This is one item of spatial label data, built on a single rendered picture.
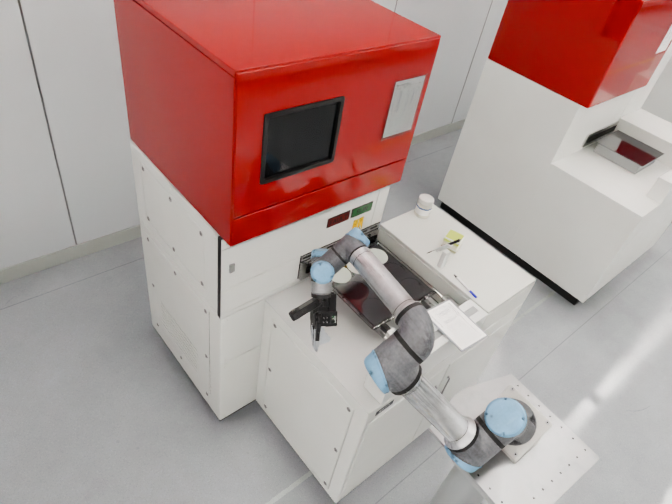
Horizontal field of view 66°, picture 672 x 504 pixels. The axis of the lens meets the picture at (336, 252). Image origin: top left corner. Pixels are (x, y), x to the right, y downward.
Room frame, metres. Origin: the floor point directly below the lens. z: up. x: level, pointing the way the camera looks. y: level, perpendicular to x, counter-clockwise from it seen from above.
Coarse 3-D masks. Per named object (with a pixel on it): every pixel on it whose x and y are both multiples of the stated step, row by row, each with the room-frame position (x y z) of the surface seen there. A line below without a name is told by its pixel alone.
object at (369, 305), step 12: (384, 264) 1.67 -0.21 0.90; (396, 264) 1.69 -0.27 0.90; (360, 276) 1.56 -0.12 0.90; (396, 276) 1.61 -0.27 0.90; (408, 276) 1.62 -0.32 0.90; (336, 288) 1.47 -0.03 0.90; (348, 288) 1.48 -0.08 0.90; (360, 288) 1.50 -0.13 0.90; (408, 288) 1.55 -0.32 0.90; (420, 288) 1.57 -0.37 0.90; (348, 300) 1.42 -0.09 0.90; (360, 300) 1.43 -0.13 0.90; (372, 300) 1.44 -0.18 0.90; (360, 312) 1.37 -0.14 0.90; (372, 312) 1.38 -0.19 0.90; (384, 312) 1.39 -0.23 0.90; (372, 324) 1.32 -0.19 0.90
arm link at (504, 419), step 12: (492, 408) 0.94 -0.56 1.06; (504, 408) 0.94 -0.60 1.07; (516, 408) 0.94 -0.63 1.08; (480, 420) 0.93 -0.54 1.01; (492, 420) 0.91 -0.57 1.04; (504, 420) 0.91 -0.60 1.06; (516, 420) 0.91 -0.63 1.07; (528, 420) 0.97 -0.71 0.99; (492, 432) 0.89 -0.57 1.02; (504, 432) 0.88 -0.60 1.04; (516, 432) 0.88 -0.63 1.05; (504, 444) 0.87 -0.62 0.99
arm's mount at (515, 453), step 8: (504, 392) 1.11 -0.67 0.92; (512, 392) 1.11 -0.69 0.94; (536, 408) 1.06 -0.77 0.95; (536, 416) 1.04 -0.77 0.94; (544, 416) 1.03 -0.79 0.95; (544, 424) 1.01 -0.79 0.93; (536, 432) 0.99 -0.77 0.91; (544, 432) 0.99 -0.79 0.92; (536, 440) 0.97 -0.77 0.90; (504, 448) 0.96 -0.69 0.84; (512, 448) 0.95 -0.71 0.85; (520, 448) 0.95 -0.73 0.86; (528, 448) 0.95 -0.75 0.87; (512, 456) 0.93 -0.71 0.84; (520, 456) 0.93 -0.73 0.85
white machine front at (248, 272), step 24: (384, 192) 1.84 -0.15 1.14; (312, 216) 1.55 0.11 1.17; (336, 216) 1.64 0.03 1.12; (360, 216) 1.75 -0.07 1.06; (264, 240) 1.39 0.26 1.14; (288, 240) 1.47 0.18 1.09; (312, 240) 1.56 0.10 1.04; (336, 240) 1.67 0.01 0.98; (240, 264) 1.32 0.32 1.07; (264, 264) 1.39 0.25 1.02; (288, 264) 1.48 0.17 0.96; (240, 288) 1.32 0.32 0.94; (264, 288) 1.40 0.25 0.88
